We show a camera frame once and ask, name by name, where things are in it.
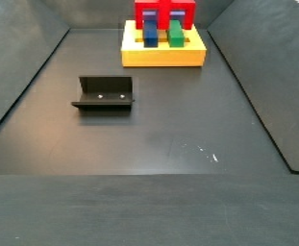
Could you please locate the green bar block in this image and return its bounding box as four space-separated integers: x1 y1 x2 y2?
167 20 184 47

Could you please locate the red E-shaped block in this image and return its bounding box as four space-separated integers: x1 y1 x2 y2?
133 0 196 30

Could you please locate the yellow base board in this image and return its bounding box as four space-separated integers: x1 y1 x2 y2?
120 20 207 67

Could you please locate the blue bar block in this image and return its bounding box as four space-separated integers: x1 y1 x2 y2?
143 20 157 48

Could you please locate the black angled holder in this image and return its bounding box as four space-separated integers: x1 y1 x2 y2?
70 76 133 110

